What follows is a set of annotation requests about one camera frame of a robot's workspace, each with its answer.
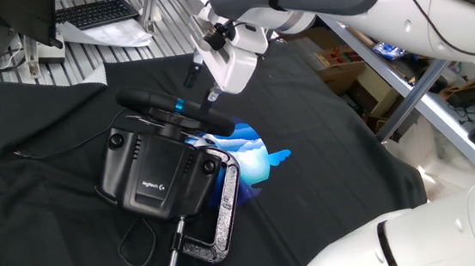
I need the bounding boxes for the black power adapter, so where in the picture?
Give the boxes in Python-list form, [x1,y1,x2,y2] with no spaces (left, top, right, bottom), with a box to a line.
[445,83,475,110]

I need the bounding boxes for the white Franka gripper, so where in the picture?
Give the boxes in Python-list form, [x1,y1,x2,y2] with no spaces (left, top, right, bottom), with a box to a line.
[180,3,271,121]

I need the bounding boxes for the small aluminium bracket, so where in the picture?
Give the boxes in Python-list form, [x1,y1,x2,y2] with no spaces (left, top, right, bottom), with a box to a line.
[20,34,45,81]

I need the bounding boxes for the black computer keyboard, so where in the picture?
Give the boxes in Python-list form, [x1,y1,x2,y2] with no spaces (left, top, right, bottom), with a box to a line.
[53,0,142,35]

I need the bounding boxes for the black camera cable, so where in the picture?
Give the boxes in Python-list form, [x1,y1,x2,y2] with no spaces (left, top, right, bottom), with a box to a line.
[203,17,248,53]

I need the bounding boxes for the grey metal shelf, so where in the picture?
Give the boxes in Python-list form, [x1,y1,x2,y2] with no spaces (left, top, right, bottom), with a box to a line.
[303,13,475,176]

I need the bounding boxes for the brown cardboard box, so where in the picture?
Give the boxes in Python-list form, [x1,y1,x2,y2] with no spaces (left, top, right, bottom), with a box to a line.
[283,23,370,98]

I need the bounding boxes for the black metal C-clamp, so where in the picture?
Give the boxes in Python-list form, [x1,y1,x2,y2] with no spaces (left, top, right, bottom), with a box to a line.
[165,143,244,266]

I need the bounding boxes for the white paper sheets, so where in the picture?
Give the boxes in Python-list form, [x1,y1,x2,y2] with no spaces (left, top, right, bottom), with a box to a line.
[54,12,155,51]

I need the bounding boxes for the thin black cable loop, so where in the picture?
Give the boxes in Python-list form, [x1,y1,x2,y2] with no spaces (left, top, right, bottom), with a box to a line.
[115,215,159,266]

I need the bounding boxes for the black cloth with blue print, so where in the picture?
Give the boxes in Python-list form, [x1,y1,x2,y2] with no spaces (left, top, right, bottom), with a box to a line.
[0,15,442,266]

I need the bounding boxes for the blue plastic bag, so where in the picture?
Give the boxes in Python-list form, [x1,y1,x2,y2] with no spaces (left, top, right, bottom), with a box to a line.
[373,41,408,62]

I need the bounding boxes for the black racing steering wheel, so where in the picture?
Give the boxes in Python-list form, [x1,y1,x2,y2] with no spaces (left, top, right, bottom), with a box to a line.
[112,86,240,142]

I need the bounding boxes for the wooden tray of coloured blocks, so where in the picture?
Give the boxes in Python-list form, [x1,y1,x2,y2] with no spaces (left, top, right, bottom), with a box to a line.
[312,43,361,71]

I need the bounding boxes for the black Logitech wheel base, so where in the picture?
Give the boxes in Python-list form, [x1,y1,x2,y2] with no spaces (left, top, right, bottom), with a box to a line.
[93,116,227,225]

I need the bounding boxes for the cream cardboard box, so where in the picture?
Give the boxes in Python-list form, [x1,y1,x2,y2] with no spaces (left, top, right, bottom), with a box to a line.
[344,63,404,120]

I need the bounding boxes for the silver depth camera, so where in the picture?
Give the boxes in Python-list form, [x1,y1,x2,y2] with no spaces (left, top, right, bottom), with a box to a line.
[184,15,236,72]

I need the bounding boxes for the long thin black cable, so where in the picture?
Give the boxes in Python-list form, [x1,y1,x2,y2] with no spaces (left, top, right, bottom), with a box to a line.
[13,99,129,167]

